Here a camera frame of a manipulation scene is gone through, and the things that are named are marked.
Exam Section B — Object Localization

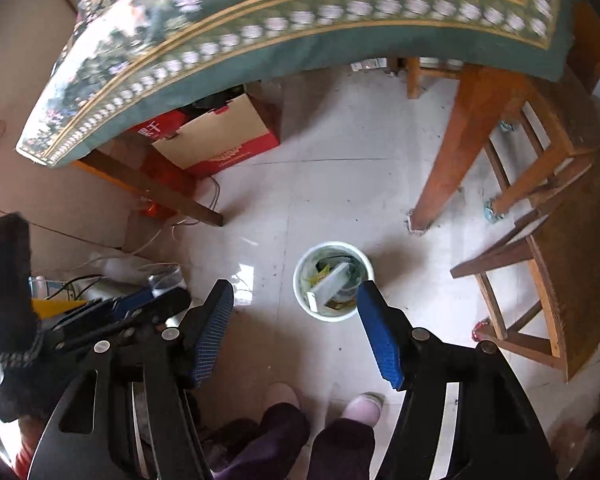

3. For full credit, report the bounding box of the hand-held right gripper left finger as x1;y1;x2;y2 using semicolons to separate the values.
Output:
27;279;236;480

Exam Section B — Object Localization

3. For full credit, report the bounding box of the person's leg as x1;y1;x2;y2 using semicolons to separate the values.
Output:
307;417;376;480
215;400;311;480

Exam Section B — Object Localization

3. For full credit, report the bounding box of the wooden chair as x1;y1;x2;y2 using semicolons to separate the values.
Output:
450;150;600;383

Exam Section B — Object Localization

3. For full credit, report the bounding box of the wooden table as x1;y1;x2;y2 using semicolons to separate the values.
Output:
72;0;600;236

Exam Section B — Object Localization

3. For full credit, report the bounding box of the person's left leg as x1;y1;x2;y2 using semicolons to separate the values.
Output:
215;400;311;480

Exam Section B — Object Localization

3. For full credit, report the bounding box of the green floral tablecloth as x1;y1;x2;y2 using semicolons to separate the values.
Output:
16;0;583;168

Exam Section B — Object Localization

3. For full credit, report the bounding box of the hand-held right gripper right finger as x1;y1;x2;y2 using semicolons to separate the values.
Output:
356;280;556;480

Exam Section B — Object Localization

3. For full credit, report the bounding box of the wooden stool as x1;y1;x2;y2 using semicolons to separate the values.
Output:
482;95;600;223
405;56;463;100

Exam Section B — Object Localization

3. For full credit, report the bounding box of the orange plastic item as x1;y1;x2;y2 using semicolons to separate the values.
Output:
140;197;171;218

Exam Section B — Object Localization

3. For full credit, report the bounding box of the pink slipper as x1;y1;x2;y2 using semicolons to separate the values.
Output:
260;382;301;413
341;394;386;423

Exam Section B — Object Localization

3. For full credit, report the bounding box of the white plastic bucket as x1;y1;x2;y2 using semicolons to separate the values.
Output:
293;241;375;322

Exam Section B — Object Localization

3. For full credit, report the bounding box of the yellow plastic item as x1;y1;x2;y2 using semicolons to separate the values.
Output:
31;299;88;318

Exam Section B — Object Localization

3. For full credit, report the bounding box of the person's right leg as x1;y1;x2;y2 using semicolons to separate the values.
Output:
307;417;376;480

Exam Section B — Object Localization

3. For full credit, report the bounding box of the red cardboard box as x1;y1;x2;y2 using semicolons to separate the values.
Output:
125;91;282;178

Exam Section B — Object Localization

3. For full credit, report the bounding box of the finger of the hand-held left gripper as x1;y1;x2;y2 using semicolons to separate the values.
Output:
62;287;155;333
55;287;192;356

